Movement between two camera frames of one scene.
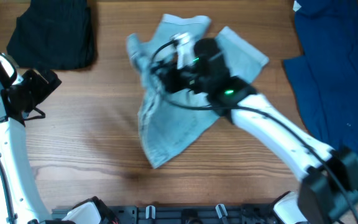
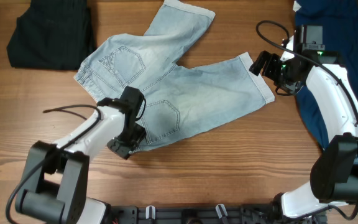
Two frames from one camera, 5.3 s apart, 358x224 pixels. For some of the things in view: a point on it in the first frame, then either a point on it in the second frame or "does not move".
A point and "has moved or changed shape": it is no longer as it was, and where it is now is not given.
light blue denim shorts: [168, 119] has moved or changed shape
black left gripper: [33, 79] -> [123, 149]
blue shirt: [336, 79] does not move
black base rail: [184, 214] does not move
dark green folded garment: [58, 35] does not move
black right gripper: [169, 79] -> [271, 66]
